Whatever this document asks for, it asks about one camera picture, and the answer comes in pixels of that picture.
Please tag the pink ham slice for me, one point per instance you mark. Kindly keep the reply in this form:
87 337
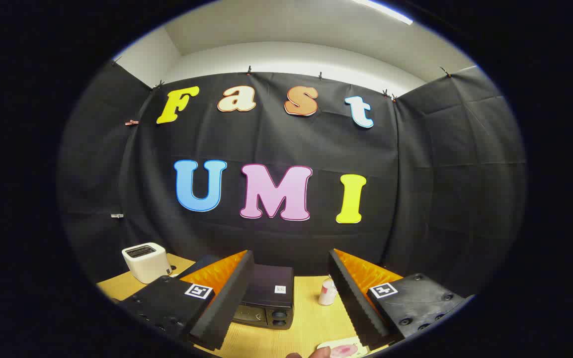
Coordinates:
343 351

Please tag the black toaster oven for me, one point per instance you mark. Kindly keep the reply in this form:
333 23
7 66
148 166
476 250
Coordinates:
266 283

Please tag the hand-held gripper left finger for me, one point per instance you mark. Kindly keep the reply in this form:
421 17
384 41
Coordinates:
231 298

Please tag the white bottle with red label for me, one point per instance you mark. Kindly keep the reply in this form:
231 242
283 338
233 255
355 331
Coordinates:
327 293

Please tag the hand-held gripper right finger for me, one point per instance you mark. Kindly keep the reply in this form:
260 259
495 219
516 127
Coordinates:
351 298

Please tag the black backdrop cloth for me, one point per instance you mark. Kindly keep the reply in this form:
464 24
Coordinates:
276 144

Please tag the cream square plate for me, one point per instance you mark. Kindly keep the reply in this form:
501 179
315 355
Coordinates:
361 343

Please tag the white bread toaster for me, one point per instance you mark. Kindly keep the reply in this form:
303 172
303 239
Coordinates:
144 263

